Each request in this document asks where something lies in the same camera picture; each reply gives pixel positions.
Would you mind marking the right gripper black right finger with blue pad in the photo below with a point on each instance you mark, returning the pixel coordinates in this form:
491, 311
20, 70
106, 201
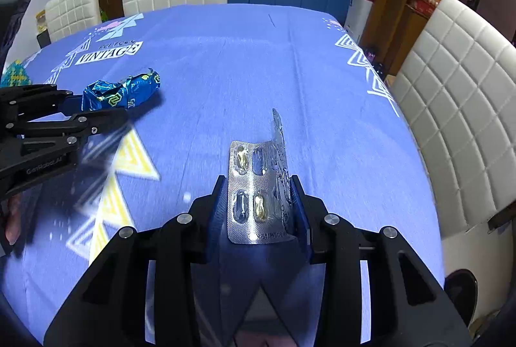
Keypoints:
408, 307

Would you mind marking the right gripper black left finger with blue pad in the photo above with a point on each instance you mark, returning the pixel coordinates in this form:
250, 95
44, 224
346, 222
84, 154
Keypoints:
106, 306

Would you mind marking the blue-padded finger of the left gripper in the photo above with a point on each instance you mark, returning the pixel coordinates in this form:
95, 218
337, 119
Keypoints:
30, 102

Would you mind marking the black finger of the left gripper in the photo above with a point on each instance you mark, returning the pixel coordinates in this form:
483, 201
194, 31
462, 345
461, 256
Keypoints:
83, 124

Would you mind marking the blue foil candy wrapper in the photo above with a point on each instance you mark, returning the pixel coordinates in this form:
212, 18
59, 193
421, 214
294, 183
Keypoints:
127, 94

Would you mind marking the silver pill blister pack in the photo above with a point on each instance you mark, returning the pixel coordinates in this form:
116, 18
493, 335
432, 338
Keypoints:
259, 205

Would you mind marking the black round trash bin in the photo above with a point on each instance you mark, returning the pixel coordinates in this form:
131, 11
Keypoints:
461, 286

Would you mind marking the person's left hand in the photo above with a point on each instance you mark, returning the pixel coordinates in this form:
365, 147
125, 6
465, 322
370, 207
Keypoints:
13, 226

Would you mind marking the beaded tissue box cover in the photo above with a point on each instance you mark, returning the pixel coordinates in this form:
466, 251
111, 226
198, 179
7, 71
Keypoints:
15, 75

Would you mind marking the cream chair far left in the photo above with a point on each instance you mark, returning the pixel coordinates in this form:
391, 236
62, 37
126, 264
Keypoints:
66, 17

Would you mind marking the blue patterned tablecloth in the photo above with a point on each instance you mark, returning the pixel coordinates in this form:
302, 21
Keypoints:
226, 71

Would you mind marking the cream chair right side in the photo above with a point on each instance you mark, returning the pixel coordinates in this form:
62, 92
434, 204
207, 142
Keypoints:
456, 90

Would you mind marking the white appliance red lid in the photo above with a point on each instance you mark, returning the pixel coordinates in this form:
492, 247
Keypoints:
357, 15

